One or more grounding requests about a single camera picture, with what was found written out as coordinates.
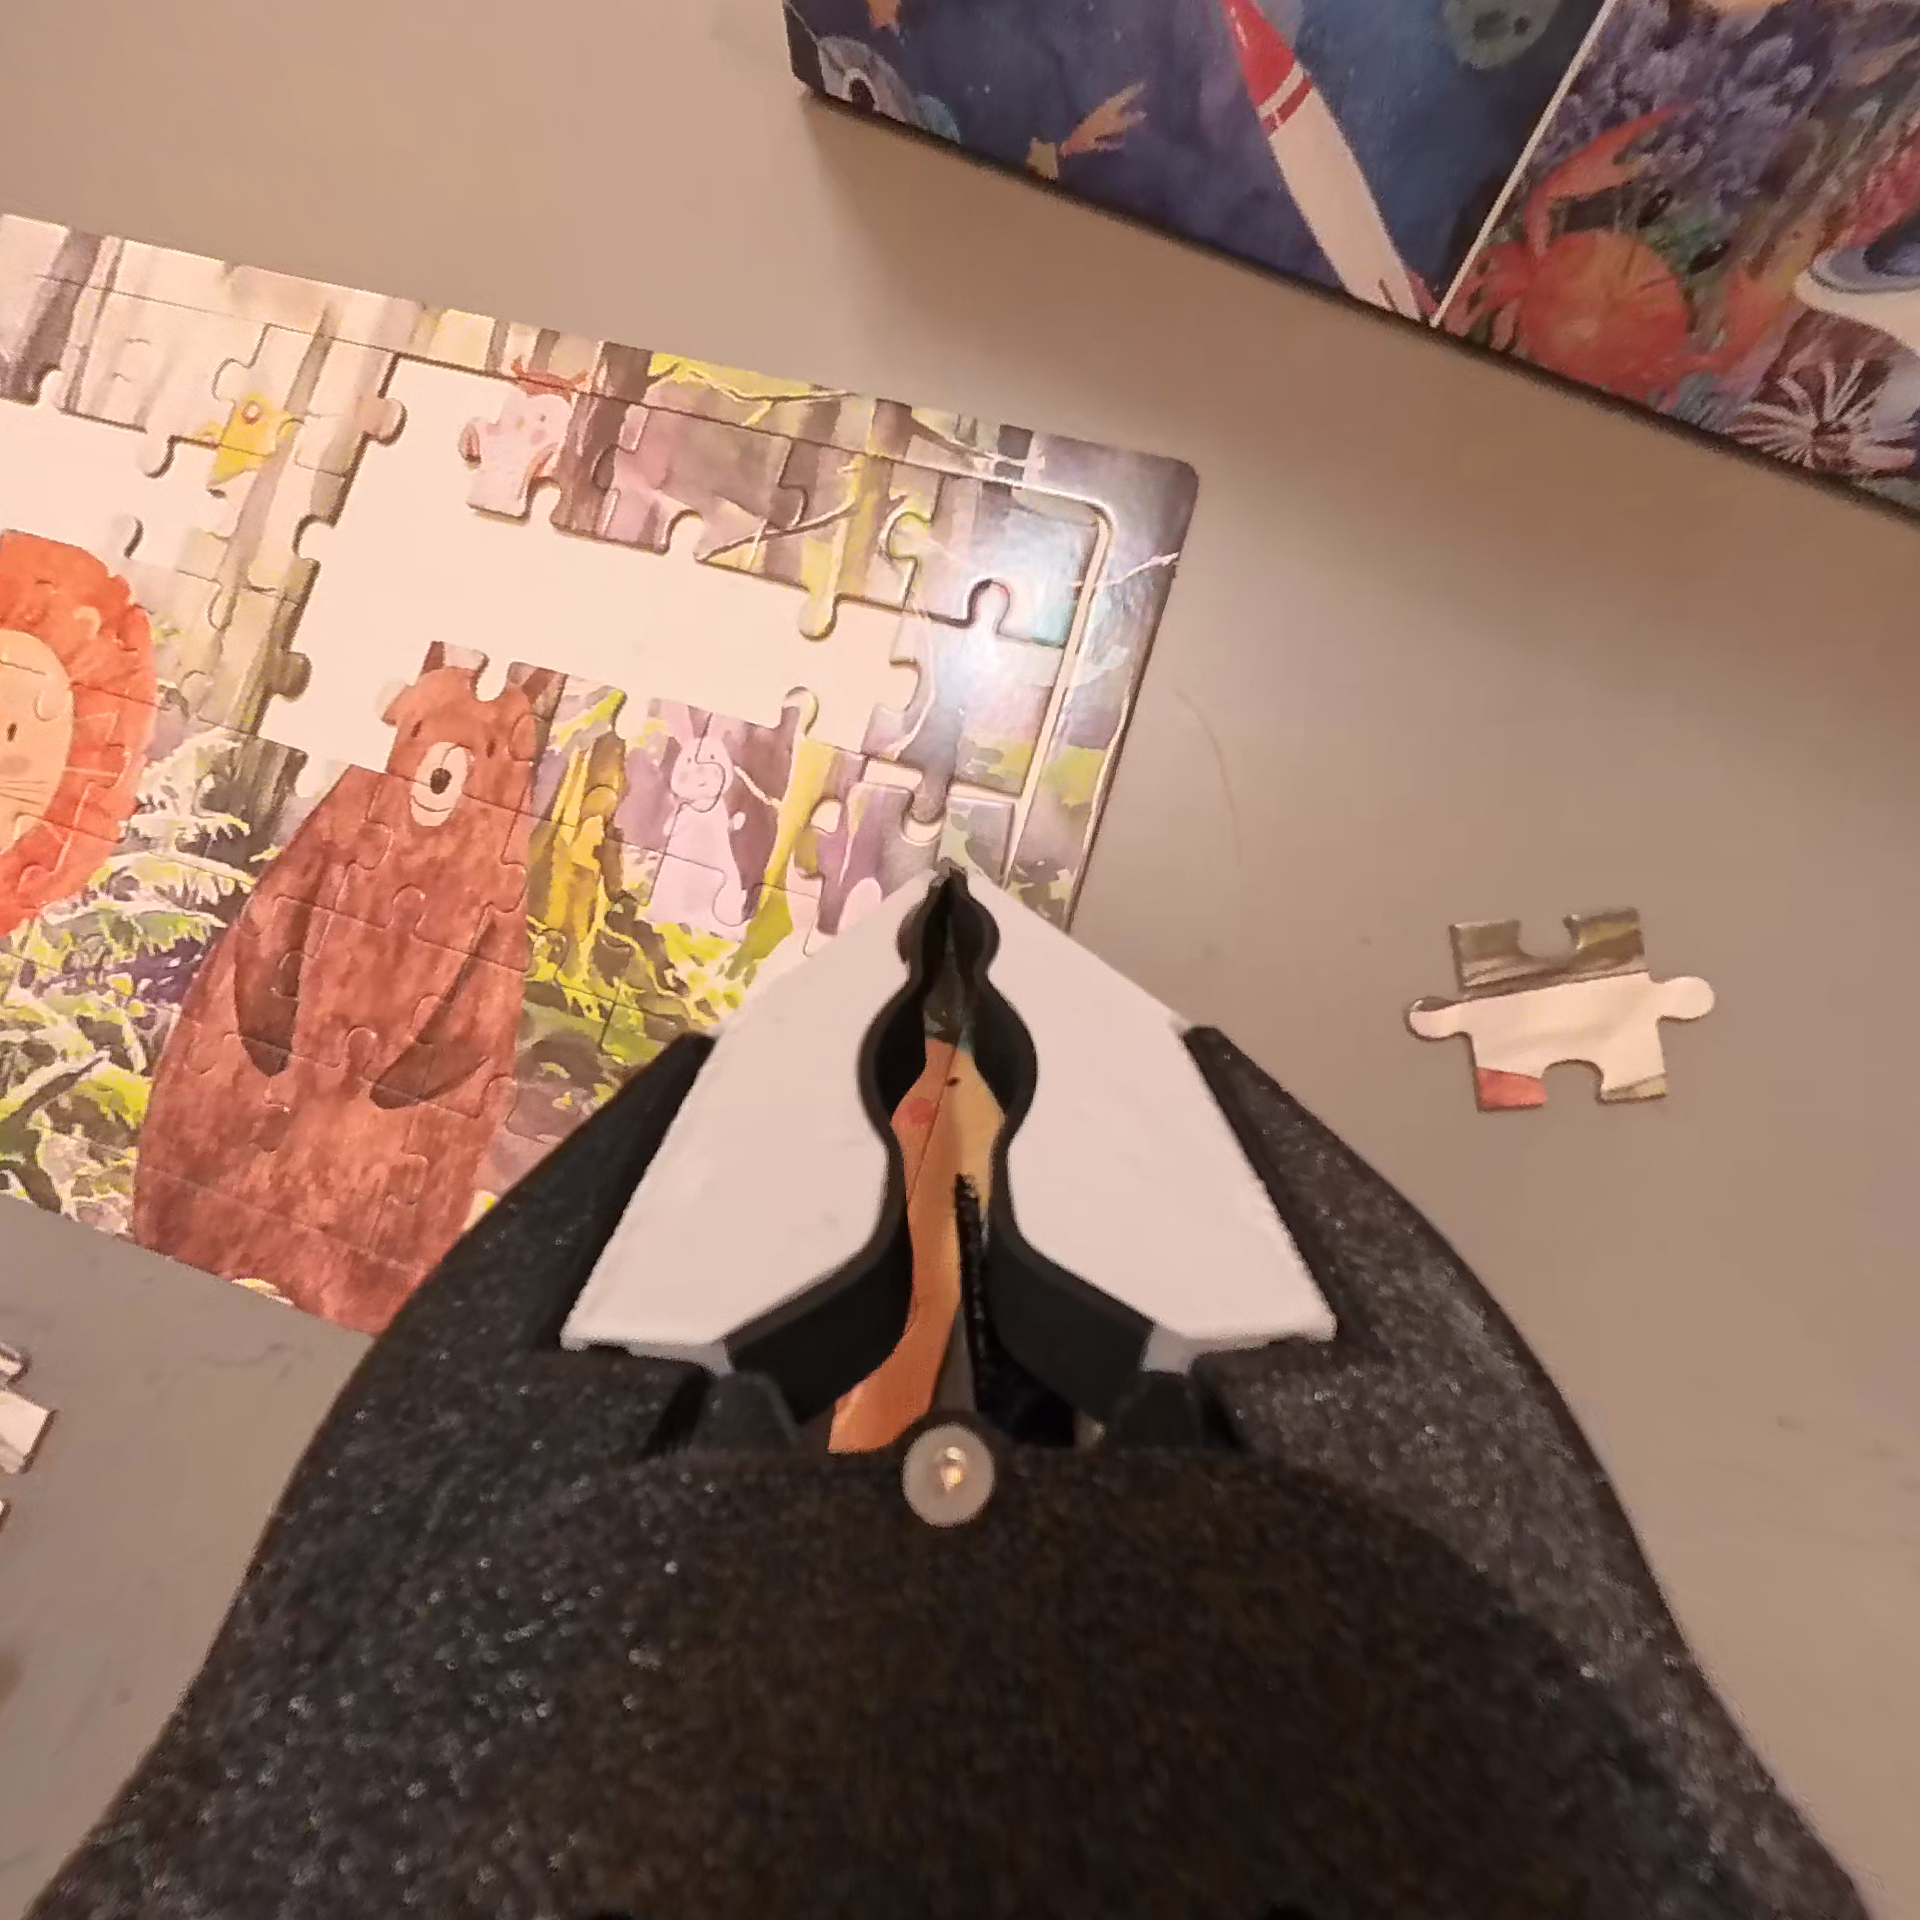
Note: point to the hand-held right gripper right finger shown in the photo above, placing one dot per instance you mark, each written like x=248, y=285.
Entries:
x=1155, y=1200

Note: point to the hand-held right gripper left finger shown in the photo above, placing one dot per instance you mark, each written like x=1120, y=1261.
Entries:
x=735, y=1200

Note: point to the forest animal jigsaw puzzle board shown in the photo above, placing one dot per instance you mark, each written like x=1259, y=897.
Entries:
x=345, y=974

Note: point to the grey desk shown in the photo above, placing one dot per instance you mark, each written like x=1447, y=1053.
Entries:
x=1500, y=674

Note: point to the large white grey puzzle piece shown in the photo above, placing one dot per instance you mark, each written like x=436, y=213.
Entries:
x=23, y=1433

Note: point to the dark blue illustrated puzzle box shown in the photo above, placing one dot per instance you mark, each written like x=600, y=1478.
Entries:
x=1200, y=120

